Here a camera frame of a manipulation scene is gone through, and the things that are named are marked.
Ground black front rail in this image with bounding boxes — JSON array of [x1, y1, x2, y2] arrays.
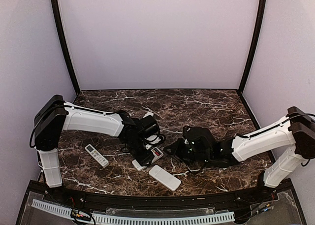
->
[[52, 187, 262, 211]]

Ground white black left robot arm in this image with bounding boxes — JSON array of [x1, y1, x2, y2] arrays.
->
[[29, 95, 165, 203]]

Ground white remote face down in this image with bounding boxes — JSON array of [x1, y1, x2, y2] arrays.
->
[[149, 165, 182, 192]]

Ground black right corner post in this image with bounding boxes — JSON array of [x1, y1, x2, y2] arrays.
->
[[238, 0, 267, 96]]

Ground white TCL remote control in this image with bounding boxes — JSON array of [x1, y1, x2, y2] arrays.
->
[[132, 147, 164, 171]]

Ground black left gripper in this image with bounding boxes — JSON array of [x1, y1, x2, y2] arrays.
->
[[126, 137, 155, 167]]

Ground white battery cover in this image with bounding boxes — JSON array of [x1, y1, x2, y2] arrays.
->
[[144, 112, 154, 118]]

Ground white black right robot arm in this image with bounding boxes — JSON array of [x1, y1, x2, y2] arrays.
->
[[163, 106, 315, 202]]

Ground small white buttoned remote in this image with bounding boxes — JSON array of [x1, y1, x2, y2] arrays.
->
[[85, 144, 109, 168]]

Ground black corner post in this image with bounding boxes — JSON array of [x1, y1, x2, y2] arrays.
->
[[50, 0, 81, 95], [238, 0, 267, 96]]

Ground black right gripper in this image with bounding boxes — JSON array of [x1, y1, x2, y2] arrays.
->
[[163, 137, 212, 165]]

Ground black left corner post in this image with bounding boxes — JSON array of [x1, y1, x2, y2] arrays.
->
[[50, 0, 81, 95]]

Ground white slotted cable duct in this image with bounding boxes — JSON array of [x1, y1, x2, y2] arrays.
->
[[31, 199, 235, 225]]

